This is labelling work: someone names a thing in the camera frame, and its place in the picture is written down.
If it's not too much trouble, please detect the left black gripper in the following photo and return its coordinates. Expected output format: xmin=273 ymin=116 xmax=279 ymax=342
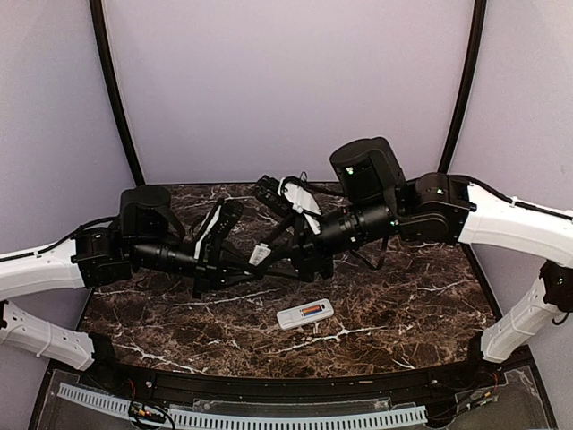
xmin=129 ymin=235 xmax=264 ymax=300

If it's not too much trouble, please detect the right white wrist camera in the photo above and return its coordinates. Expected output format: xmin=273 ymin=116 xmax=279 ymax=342
xmin=253 ymin=176 xmax=322 ymax=235

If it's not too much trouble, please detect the white remote control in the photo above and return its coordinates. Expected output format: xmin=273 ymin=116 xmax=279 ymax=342
xmin=277 ymin=299 xmax=334 ymax=331

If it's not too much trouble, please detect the black frame post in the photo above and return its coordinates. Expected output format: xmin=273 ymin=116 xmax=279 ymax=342
xmin=438 ymin=0 xmax=487 ymax=174
xmin=89 ymin=0 xmax=146 ymax=185

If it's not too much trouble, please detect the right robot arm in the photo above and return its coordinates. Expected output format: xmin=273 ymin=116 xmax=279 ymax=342
xmin=250 ymin=137 xmax=572 ymax=389

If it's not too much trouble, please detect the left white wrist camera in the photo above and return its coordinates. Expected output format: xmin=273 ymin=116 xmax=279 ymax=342
xmin=193 ymin=198 xmax=244 ymax=261

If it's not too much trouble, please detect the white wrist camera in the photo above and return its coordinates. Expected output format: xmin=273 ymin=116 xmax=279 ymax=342
xmin=193 ymin=198 xmax=244 ymax=261
xmin=253 ymin=176 xmax=322 ymax=235

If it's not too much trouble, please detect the right black frame post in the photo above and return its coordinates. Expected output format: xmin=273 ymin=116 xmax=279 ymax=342
xmin=438 ymin=0 xmax=487 ymax=174

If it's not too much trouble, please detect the white battery compartment cover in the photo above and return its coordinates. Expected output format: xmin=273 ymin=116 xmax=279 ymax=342
xmin=249 ymin=243 xmax=271 ymax=266

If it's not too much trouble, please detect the white slotted cable duct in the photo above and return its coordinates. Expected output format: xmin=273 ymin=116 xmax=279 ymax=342
xmin=56 ymin=383 xmax=428 ymax=429

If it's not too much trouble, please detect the black front rail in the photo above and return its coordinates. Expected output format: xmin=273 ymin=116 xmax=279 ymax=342
xmin=80 ymin=361 xmax=507 ymax=405

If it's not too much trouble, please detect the left black frame post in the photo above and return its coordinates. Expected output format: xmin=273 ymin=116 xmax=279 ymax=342
xmin=89 ymin=0 xmax=146 ymax=185

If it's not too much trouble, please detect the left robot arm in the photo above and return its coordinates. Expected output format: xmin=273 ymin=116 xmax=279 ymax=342
xmin=1 ymin=185 xmax=261 ymax=391

